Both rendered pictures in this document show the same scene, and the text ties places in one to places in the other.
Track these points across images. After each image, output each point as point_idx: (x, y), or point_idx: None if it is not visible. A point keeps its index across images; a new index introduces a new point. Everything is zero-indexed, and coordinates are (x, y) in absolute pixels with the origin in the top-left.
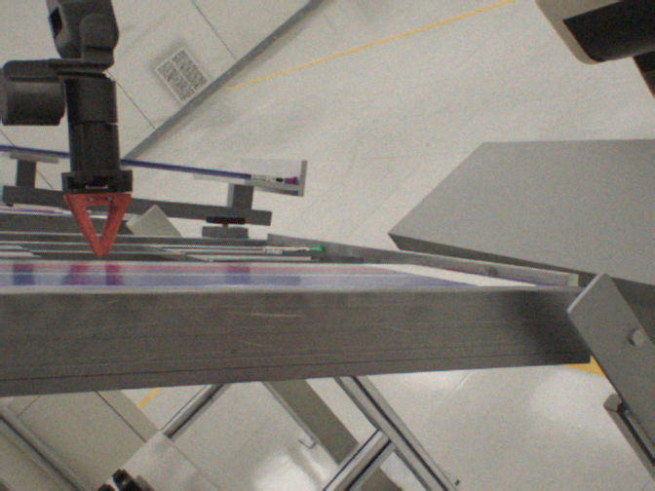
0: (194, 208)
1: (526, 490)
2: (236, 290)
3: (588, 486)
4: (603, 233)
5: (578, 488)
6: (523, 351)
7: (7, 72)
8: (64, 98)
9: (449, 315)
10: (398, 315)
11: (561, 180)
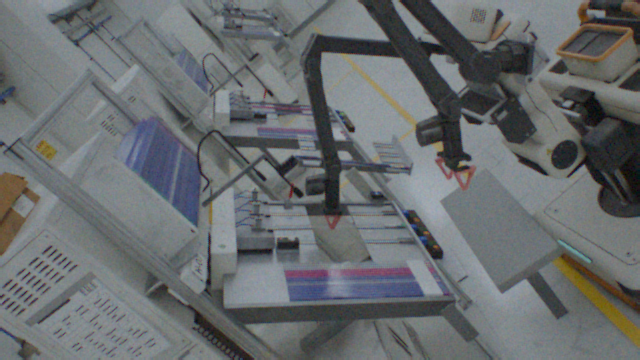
0: (368, 168)
1: (490, 288)
2: (359, 303)
3: (511, 295)
4: (493, 251)
5: (508, 294)
6: (432, 313)
7: (308, 183)
8: (324, 188)
9: (412, 306)
10: (398, 306)
11: (496, 214)
